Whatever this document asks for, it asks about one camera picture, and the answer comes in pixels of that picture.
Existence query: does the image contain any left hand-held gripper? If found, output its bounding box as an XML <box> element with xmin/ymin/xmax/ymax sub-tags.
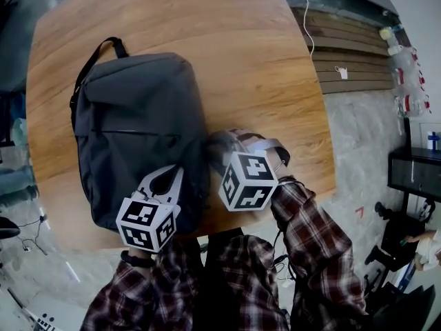
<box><xmin>116</xmin><ymin>165</ymin><xmax>185</xmax><ymax>254</ymax></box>

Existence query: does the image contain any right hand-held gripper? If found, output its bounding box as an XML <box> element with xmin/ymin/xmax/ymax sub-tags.
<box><xmin>205</xmin><ymin>128</ymin><xmax>291</xmax><ymax>213</ymax></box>

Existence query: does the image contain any dark grey backpack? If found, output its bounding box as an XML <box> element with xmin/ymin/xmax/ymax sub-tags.
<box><xmin>70</xmin><ymin>37</ymin><xmax>214</xmax><ymax>237</ymax></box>

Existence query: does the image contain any person's left forearm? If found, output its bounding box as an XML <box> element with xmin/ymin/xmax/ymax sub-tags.
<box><xmin>79</xmin><ymin>250</ymin><xmax>196</xmax><ymax>331</ymax></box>

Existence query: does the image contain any person's right forearm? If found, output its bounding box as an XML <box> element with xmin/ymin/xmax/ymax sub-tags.
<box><xmin>269</xmin><ymin>175</ymin><xmax>368</xmax><ymax>325</ymax></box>

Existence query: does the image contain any black wrist band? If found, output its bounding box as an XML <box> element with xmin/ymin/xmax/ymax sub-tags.
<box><xmin>120</xmin><ymin>250</ymin><xmax>156</xmax><ymax>269</ymax></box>

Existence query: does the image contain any person's torso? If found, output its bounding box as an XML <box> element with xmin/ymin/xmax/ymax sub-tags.
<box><xmin>151</xmin><ymin>225</ymin><xmax>296</xmax><ymax>331</ymax></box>

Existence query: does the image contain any pile of blue cloth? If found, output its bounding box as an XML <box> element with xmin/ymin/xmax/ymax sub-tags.
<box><xmin>0</xmin><ymin>163</ymin><xmax>40</xmax><ymax>207</ymax></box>

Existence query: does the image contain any wooden slat bench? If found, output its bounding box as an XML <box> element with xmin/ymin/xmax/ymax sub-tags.
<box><xmin>290</xmin><ymin>6</ymin><xmax>398</xmax><ymax>95</ymax></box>

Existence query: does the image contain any white patterned board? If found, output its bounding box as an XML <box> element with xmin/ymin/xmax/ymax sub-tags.
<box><xmin>6</xmin><ymin>287</ymin><xmax>61</xmax><ymax>331</ymax></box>

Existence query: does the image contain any black upright pole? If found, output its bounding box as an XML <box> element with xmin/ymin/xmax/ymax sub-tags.
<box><xmin>402</xmin><ymin>115</ymin><xmax>413</xmax><ymax>151</ymax></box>

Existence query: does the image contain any black cabinet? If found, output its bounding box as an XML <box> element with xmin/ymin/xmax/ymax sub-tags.
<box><xmin>388</xmin><ymin>146</ymin><xmax>441</xmax><ymax>200</ymax></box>

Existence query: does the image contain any white capped plastic bottle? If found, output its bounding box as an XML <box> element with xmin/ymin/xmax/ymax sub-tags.
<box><xmin>387</xmin><ymin>44</ymin><xmax>415</xmax><ymax>57</ymax></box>

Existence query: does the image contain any yellowish plastic bottle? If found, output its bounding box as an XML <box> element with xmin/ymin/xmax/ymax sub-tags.
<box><xmin>378</xmin><ymin>26</ymin><xmax>404</xmax><ymax>41</ymax></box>

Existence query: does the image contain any black office chair base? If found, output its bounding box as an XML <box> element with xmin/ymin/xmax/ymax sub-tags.
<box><xmin>361</xmin><ymin>266</ymin><xmax>414</xmax><ymax>298</ymax></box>

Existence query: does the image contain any white box with blue mark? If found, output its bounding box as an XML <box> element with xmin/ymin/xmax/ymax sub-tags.
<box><xmin>418</xmin><ymin>121</ymin><xmax>441</xmax><ymax>150</ymax></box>

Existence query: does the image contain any white hanging cable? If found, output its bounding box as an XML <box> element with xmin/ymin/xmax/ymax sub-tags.
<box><xmin>297</xmin><ymin>0</ymin><xmax>316</xmax><ymax>59</ymax></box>

